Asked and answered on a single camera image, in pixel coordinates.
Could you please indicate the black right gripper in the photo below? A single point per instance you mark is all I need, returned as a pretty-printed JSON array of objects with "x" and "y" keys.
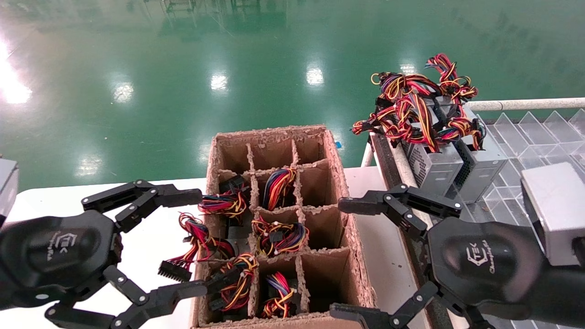
[{"x": 484, "y": 265}]

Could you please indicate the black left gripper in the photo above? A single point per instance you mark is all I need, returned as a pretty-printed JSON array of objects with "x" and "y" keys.
[{"x": 50, "y": 256}]

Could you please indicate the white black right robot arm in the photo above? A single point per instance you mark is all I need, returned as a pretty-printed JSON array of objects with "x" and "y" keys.
[{"x": 566, "y": 297}]

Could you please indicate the brown divided cardboard box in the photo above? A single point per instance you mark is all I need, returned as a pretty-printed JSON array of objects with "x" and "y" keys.
[{"x": 329, "y": 274}]

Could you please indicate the clear plastic divided tray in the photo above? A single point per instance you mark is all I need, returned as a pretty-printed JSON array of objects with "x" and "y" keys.
[{"x": 539, "y": 137}]

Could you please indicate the white pipe rail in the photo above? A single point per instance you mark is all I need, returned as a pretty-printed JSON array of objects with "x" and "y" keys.
[
  {"x": 402, "y": 167},
  {"x": 525, "y": 104}
]

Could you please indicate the white conveyor support post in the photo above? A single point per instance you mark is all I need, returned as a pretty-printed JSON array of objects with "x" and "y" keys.
[{"x": 367, "y": 155}]

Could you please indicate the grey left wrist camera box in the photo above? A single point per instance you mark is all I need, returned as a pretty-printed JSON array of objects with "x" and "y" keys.
[{"x": 7, "y": 187}]

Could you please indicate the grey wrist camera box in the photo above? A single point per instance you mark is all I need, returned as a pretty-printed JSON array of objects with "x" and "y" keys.
[
  {"x": 7, "y": 187},
  {"x": 557, "y": 210}
]

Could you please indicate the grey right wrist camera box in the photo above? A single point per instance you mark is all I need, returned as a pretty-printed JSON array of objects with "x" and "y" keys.
[{"x": 557, "y": 210}]

